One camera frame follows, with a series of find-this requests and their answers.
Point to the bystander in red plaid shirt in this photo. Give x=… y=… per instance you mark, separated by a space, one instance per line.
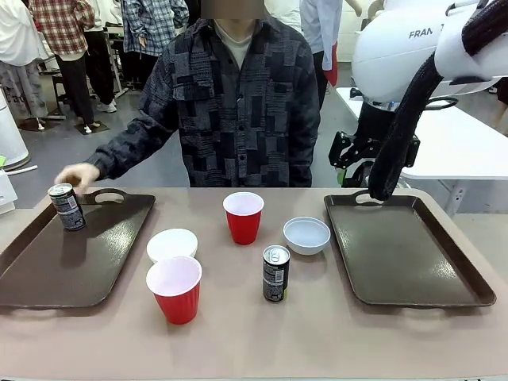
x=59 y=24

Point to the black drink can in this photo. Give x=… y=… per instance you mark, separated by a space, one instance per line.
x=275 y=274
x=69 y=208

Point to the white box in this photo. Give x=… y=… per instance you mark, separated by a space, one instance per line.
x=6 y=190

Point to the bystander in black trousers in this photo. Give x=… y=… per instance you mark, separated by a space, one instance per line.
x=99 y=63

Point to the black floor base plate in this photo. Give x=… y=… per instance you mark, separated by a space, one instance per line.
x=91 y=128

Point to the person's right hand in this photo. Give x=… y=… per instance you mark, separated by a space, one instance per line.
x=77 y=174

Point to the white side table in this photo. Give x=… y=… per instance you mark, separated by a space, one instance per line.
x=456 y=139

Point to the person in patchwork dark jacket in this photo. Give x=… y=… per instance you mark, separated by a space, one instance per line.
x=238 y=119

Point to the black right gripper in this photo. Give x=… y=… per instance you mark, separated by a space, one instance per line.
x=375 y=123

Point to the white cylindrical appliance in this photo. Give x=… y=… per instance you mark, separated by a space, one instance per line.
x=10 y=135

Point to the red plastic cup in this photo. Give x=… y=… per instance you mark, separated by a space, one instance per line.
x=174 y=297
x=243 y=226

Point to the bystander in blue plaid shirt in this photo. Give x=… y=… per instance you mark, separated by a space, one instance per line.
x=147 y=24

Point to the bluish white bowl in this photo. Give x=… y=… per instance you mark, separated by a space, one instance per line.
x=306 y=234

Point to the brown plastic serving tray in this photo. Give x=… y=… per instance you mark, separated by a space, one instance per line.
x=79 y=262
x=405 y=254

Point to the person's right forearm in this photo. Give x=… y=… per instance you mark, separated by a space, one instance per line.
x=117 y=156

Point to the bystander in white shirt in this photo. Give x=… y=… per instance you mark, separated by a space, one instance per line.
x=16 y=35

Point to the bystander in light blue shirt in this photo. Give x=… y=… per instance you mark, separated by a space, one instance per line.
x=317 y=24

